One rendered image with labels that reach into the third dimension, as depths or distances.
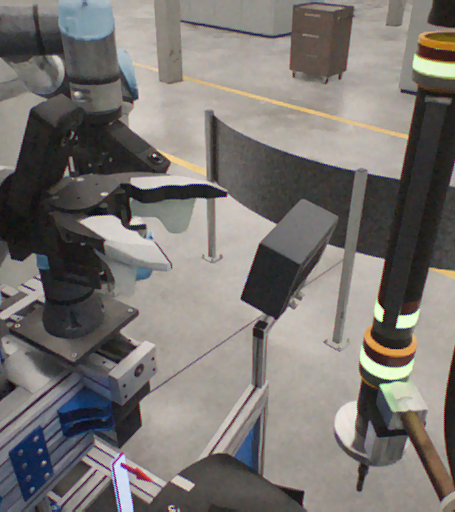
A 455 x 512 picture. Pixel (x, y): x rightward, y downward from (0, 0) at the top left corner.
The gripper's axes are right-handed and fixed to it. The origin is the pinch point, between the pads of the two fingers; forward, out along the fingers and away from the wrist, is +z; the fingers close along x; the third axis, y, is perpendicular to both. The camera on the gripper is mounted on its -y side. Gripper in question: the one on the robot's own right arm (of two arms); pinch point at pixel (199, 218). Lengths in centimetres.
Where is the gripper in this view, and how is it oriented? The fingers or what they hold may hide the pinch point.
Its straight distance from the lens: 45.5
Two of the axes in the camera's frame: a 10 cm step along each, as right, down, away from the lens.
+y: 0.1, 8.5, 5.3
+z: 9.5, 1.7, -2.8
